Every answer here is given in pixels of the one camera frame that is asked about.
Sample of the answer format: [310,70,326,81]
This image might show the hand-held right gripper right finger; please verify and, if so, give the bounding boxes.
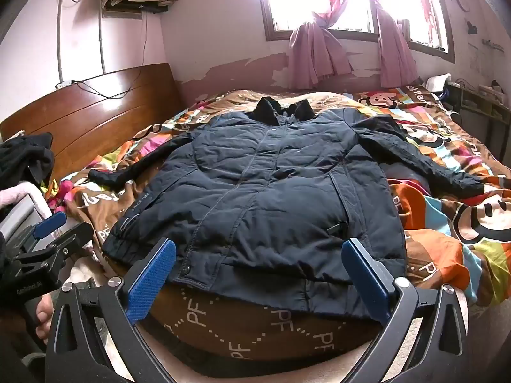
[341,238,469,383]

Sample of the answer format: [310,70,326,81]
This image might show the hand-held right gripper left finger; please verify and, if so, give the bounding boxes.
[45,238,177,383]

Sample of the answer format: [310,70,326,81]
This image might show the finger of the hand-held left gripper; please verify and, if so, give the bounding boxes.
[40,222,95,266]
[16,211,68,250]

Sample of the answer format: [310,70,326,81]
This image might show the dark navy padded jacket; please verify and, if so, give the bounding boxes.
[88,98,498,322]

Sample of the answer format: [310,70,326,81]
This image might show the black clothes pile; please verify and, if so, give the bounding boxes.
[0,132,55,193]

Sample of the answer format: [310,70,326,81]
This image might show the person's left hand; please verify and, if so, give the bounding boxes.
[34,292,55,342]

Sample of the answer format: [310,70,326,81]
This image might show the grey plastic box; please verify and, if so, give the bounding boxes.
[0,193,45,244]

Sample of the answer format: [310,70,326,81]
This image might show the pink fluffy cloth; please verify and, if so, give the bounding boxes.
[0,181,44,209]

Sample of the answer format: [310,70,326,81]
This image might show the colourful printed blanket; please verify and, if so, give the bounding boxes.
[44,88,511,368]

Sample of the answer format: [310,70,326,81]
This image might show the wooden headboard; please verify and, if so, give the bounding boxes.
[0,63,184,184]

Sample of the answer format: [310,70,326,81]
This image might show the cluttered desk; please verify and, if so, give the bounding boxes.
[446,79,511,160]

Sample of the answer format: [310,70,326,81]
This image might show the pink curtain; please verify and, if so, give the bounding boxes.
[286,0,356,90]
[365,0,420,87]

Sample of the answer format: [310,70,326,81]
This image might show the black cable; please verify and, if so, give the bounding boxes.
[74,10,149,100]

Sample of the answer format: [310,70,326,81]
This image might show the white wall pipe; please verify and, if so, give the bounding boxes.
[57,0,66,85]

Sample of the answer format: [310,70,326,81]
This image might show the window with brown frame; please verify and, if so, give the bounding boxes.
[255,0,456,64]

